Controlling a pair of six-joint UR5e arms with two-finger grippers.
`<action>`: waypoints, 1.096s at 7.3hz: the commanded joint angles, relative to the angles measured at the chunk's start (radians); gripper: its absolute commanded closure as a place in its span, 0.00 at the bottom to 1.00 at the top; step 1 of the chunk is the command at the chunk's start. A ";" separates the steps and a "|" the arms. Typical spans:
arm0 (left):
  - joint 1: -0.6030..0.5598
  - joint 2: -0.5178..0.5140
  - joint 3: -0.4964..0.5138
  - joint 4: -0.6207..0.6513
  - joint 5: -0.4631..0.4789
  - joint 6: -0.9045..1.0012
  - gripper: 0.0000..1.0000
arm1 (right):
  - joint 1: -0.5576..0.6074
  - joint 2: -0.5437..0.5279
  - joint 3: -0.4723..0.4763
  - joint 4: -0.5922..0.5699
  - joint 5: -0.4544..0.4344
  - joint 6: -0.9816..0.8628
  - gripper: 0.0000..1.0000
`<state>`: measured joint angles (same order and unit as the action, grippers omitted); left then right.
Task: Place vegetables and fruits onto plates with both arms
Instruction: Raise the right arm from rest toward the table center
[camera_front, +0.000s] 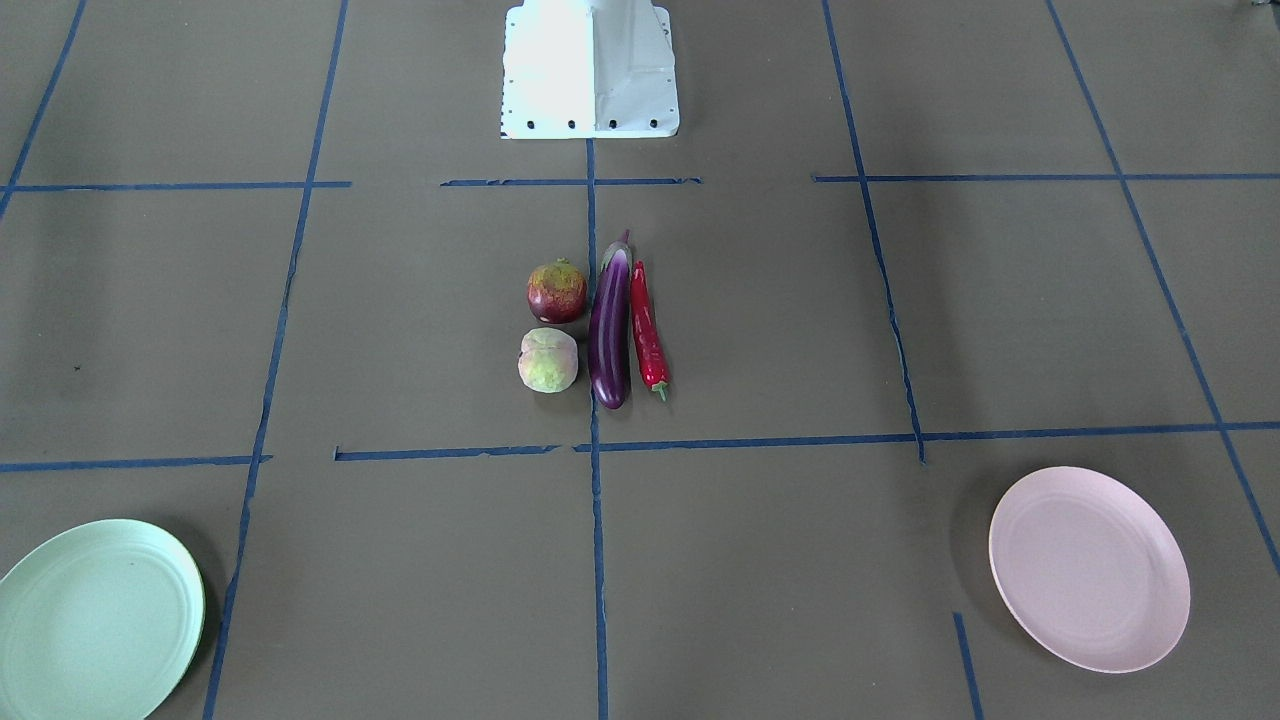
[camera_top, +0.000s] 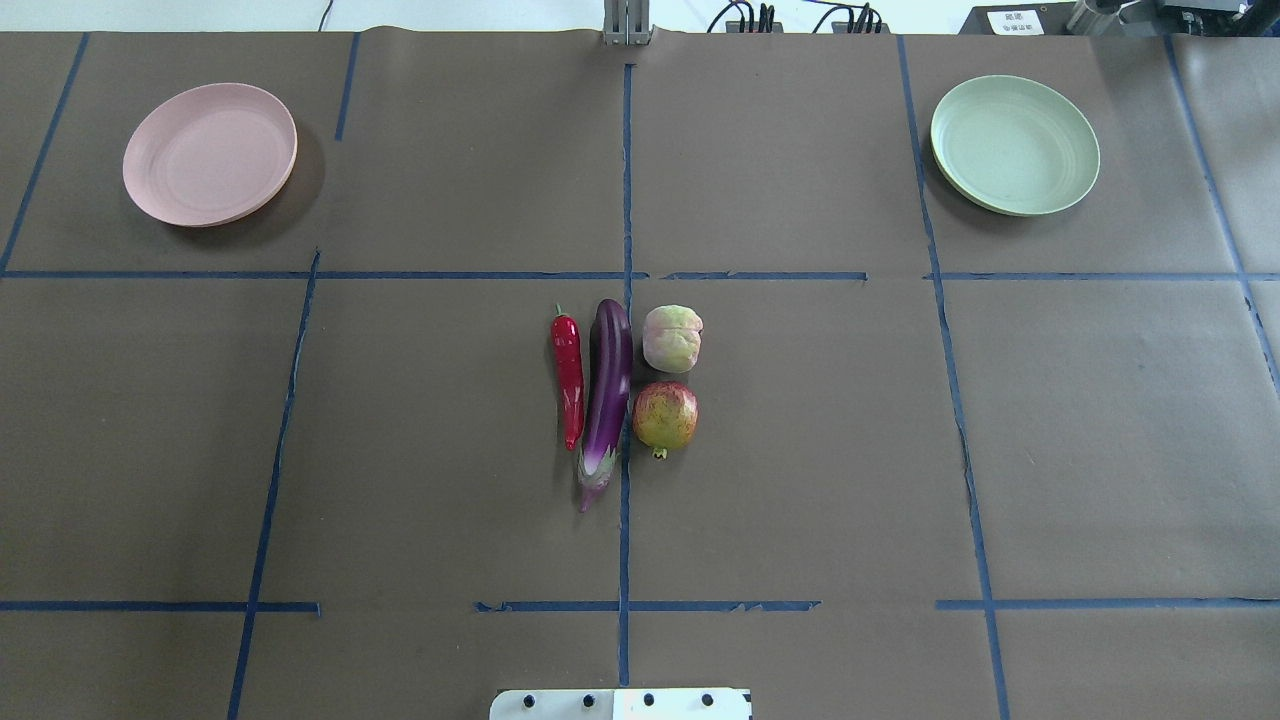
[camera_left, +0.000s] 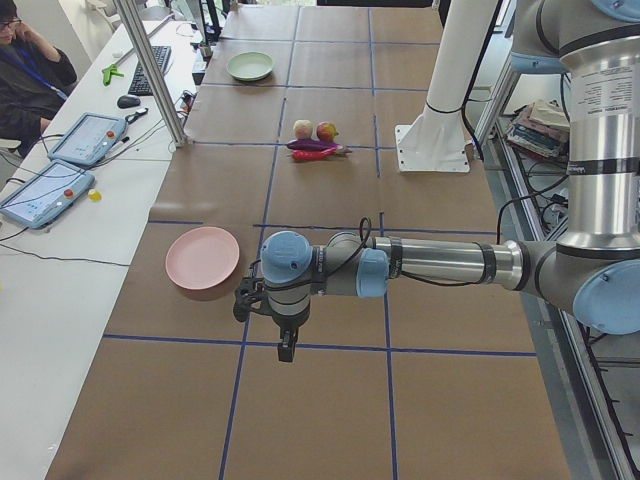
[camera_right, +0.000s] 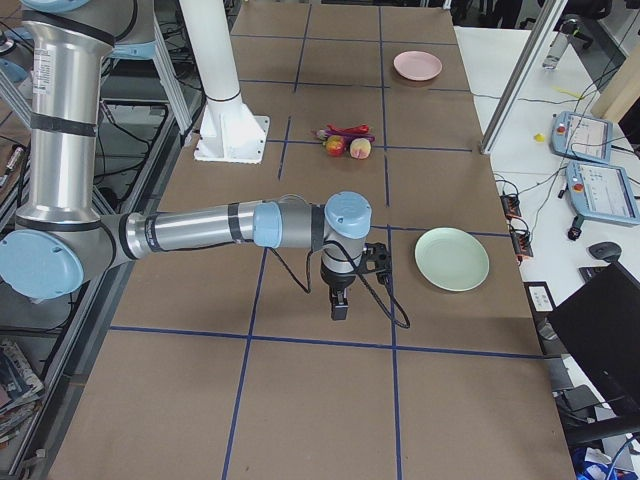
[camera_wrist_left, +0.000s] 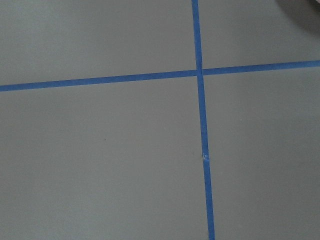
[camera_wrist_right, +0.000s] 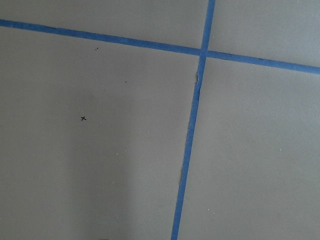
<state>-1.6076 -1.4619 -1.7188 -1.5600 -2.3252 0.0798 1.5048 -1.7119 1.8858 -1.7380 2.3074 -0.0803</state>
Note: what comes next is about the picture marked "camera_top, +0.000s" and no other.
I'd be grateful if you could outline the red chili pepper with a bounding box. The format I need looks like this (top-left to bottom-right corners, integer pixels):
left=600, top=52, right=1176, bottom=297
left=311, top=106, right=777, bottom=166
left=550, top=304, right=586, bottom=451

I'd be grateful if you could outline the pale green pink peach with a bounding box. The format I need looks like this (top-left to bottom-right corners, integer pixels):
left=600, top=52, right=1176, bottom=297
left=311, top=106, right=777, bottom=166
left=643, top=304, right=704, bottom=374

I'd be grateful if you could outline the purple eggplant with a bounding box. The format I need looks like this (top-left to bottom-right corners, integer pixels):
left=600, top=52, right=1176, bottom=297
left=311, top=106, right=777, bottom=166
left=579, top=299, right=634, bottom=512

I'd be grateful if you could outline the brown paper table cover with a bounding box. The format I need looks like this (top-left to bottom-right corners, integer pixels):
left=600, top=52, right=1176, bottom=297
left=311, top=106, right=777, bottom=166
left=3, top=28, right=1277, bottom=719

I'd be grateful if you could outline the black power strip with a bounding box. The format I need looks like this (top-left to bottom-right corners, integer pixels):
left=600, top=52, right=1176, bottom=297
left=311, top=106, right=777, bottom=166
left=707, top=1, right=890, bottom=35

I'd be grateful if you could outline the green plastic plate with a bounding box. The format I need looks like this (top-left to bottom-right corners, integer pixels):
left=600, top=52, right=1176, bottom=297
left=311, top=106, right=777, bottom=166
left=929, top=74, right=1101, bottom=217

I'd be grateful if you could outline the pink plastic plate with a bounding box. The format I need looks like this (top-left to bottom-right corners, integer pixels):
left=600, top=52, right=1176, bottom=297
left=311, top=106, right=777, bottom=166
left=122, top=82, right=300, bottom=228

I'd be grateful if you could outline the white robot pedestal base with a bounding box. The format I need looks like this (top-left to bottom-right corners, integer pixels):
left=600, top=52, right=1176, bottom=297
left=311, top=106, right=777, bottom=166
left=489, top=687, right=754, bottom=719

